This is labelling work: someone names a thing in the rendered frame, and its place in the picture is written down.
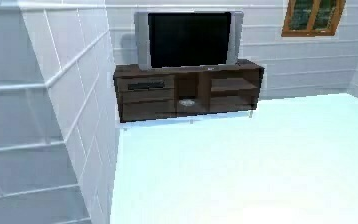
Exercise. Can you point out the grey bowl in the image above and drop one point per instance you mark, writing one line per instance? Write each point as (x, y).
(187, 102)

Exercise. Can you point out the dark brown television cabinet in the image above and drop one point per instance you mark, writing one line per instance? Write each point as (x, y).
(147, 106)

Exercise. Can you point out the black flat box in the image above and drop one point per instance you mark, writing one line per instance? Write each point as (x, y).
(146, 85)

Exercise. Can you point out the silver television set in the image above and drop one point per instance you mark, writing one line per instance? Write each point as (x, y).
(189, 39)

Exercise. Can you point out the white shelf unit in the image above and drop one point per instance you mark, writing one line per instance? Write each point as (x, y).
(37, 116)

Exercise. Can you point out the wooden framed window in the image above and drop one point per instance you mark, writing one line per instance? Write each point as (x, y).
(312, 16)

